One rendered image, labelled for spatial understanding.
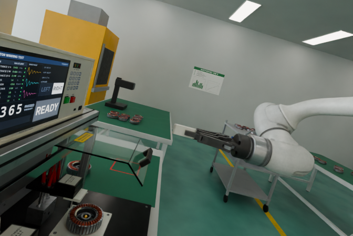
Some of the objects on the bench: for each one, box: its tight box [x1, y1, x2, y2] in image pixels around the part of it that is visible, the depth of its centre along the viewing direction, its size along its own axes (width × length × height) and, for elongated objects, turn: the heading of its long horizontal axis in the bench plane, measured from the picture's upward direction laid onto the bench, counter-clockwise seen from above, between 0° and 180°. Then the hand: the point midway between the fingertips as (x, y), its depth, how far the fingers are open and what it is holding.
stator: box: [66, 160, 91, 176], centre depth 103 cm, size 11×11×4 cm
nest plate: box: [49, 204, 112, 236], centre depth 68 cm, size 15×15×1 cm
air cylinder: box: [25, 196, 57, 226], centre depth 67 cm, size 5×8×6 cm
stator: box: [66, 203, 104, 235], centre depth 68 cm, size 11×11×4 cm
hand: (184, 131), depth 62 cm, fingers closed
